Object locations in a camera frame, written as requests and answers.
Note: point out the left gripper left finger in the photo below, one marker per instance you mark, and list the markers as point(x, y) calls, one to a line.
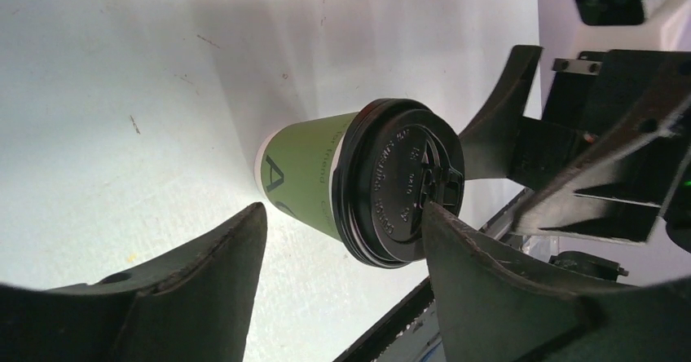
point(193, 303)

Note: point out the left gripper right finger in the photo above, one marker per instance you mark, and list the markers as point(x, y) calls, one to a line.
point(496, 303)

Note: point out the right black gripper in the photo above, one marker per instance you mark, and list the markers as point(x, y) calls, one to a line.
point(610, 155)

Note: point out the green paper coffee cup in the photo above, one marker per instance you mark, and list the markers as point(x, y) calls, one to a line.
point(294, 166)

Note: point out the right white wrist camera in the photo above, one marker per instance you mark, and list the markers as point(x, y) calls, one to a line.
point(648, 25)

